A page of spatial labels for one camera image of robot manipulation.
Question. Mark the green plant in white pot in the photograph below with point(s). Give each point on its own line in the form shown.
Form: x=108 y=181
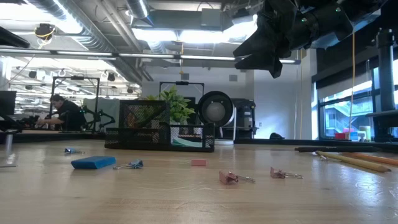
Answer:
x=178 y=105

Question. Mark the grey ceiling unit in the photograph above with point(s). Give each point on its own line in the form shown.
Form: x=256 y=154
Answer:
x=211 y=18

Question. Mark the grey wall vent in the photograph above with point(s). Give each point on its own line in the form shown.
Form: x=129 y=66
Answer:
x=233 y=77
x=185 y=76

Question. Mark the background black rig frame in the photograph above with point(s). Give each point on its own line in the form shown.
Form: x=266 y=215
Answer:
x=76 y=77

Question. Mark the pink eraser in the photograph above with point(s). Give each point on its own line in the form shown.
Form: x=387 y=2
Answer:
x=198 y=162

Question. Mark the red box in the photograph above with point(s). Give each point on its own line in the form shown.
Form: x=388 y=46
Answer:
x=339 y=136

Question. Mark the teal sticky note pad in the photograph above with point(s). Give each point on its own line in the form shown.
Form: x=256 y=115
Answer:
x=186 y=143

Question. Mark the background black robot arm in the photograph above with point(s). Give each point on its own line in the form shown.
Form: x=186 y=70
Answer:
x=28 y=121
x=99 y=116

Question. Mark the yellow pencil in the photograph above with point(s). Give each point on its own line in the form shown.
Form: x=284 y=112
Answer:
x=354 y=161

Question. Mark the pink binder clip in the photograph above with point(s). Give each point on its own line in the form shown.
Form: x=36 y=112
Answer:
x=228 y=178
x=277 y=173

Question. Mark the black side shelf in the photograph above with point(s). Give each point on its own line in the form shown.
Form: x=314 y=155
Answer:
x=384 y=124

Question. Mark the silver metal post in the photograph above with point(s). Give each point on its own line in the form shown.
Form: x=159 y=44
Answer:
x=9 y=143

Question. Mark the black marker pen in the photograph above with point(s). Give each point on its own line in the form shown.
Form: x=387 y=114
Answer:
x=335 y=149

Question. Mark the blue box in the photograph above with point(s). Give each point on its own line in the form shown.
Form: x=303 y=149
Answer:
x=354 y=136

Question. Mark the black dome object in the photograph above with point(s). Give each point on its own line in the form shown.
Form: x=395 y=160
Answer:
x=276 y=136

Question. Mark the silver ventilation duct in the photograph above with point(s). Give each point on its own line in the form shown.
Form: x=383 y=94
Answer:
x=93 y=37

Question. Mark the black camera stand frame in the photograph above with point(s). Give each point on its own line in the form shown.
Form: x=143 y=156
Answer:
x=182 y=83

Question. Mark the black mesh desk organizer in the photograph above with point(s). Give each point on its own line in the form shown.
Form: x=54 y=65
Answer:
x=140 y=137

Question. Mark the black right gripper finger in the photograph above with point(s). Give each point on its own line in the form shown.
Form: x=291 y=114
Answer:
x=267 y=63
x=258 y=49

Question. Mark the blue binder clip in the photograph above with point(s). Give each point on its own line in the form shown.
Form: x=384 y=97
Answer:
x=70 y=151
x=135 y=164

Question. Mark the person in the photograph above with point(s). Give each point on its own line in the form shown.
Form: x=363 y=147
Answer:
x=70 y=115

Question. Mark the pink box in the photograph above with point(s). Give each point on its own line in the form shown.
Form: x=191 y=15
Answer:
x=348 y=130

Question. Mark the black computer monitor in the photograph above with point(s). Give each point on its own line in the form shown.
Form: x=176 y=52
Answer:
x=7 y=102

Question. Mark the blue block eraser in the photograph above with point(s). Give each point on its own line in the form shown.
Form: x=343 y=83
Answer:
x=93 y=162

